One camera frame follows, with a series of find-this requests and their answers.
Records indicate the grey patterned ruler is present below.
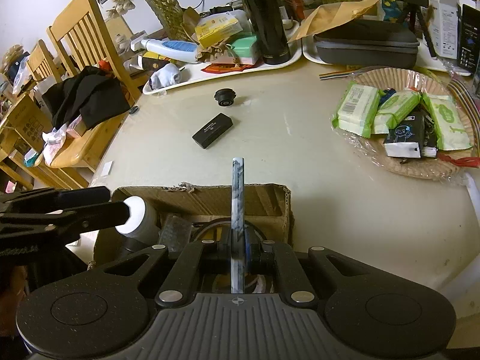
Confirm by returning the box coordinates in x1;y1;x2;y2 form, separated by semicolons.
230;158;246;294

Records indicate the black rectangular box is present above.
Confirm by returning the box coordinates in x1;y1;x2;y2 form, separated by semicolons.
192;113;233;149

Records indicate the brown cardboard box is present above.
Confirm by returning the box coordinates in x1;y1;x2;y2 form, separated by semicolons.
93;182;295;293

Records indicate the black cloth on chair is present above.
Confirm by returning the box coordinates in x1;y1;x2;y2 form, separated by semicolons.
42;66;130;129

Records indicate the wooden chair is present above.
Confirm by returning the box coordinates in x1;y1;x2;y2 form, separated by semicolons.
46;0;141;188

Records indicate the small black button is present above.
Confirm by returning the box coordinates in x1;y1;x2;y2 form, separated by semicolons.
128;106;138;115

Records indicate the black round lens cap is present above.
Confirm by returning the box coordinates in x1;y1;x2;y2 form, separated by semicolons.
214;88;237;107

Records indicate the green wet wipes pack left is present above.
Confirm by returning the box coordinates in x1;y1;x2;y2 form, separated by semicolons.
331;81;381;138

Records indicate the green wet wipes pack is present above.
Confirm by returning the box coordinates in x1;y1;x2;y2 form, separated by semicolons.
422;93;472;151
373;90;421;135
331;81;381;138

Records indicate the white rolled sock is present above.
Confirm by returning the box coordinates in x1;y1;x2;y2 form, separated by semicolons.
149;63;182;90

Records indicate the red packet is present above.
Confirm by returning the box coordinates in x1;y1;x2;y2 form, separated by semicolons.
202;63;255;74

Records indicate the white left serving tray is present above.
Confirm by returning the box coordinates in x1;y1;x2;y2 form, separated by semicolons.
142;40;303;95

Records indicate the white serving tray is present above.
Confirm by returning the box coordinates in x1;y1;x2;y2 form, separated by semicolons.
142;40;303;95
302;37;472;77

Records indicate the black white tissue pack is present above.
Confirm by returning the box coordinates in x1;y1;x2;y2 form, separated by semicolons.
383;111;425;158

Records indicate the green wet wipes pack middle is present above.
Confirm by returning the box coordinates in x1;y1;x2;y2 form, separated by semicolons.
373;90;421;135

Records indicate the green white tissue pack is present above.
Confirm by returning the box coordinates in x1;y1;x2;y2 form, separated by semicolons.
229;35;261;65

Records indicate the white blue lotion bottle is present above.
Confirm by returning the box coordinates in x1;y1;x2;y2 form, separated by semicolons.
130;37;198;63

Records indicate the woven paper plate basket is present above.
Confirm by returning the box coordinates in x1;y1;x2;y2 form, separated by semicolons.
344;67;479;180

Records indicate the yellow cardboard box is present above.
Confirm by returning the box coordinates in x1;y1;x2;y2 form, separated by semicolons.
194;12;242;48

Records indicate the green wet wipes pack right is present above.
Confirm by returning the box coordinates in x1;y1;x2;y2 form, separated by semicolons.
422;93;472;151

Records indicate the dark grey zip case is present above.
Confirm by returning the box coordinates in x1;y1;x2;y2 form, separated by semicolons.
313;19;419;69

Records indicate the brown paper envelope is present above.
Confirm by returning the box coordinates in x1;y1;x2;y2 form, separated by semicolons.
288;0;381;43

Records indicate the black thermos bottle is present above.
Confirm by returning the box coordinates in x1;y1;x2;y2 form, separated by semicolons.
243;0;290;65

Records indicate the white right serving tray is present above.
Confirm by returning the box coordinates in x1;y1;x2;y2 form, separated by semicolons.
302;37;472;77

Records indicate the black phone tripod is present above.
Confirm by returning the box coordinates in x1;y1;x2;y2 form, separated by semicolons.
395;0;437;58

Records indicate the rainbow ribbon cable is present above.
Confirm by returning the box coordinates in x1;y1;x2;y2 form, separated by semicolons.
318;67;362;82

